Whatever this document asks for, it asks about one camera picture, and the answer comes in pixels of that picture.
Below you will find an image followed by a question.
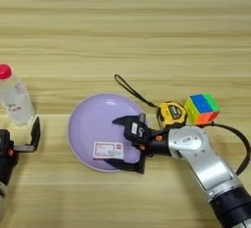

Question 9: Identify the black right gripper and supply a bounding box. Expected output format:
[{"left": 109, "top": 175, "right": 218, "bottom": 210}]
[{"left": 103, "top": 113, "right": 173, "bottom": 175}]

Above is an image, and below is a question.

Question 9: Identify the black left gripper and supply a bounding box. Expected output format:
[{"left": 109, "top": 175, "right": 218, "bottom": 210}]
[{"left": 0, "top": 116, "right": 41, "bottom": 187}]

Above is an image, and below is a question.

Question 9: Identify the white and pink card box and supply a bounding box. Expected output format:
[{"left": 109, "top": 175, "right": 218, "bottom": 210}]
[{"left": 92, "top": 141, "right": 126, "bottom": 160}]

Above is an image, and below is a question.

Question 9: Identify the lilac round plate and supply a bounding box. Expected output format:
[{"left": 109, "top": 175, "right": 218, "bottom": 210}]
[{"left": 67, "top": 93, "right": 149, "bottom": 173}]

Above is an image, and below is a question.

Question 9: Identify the yellow black tape measure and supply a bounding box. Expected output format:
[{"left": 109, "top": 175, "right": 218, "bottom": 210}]
[{"left": 114, "top": 73, "right": 189, "bottom": 130}]

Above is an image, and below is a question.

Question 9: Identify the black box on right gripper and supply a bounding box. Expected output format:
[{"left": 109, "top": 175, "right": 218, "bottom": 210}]
[{"left": 123, "top": 115, "right": 151, "bottom": 144}]

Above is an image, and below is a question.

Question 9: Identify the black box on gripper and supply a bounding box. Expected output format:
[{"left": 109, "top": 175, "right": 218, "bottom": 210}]
[
  {"left": 123, "top": 115, "right": 151, "bottom": 144},
  {"left": 0, "top": 128, "right": 10, "bottom": 150}
]

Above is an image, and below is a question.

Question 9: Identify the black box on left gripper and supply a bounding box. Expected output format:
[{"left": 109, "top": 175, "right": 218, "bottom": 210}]
[{"left": 0, "top": 128, "right": 10, "bottom": 150}]

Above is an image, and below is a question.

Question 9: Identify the clear bottle with red cap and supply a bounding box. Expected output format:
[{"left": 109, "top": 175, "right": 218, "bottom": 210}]
[{"left": 0, "top": 64, "right": 36, "bottom": 126}]

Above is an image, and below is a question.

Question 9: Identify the multicoloured puzzle cube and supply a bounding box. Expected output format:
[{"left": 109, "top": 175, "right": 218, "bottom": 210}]
[{"left": 183, "top": 93, "right": 221, "bottom": 126}]

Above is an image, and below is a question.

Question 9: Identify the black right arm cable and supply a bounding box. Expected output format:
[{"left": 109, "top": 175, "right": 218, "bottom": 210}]
[{"left": 207, "top": 121, "right": 251, "bottom": 177}]

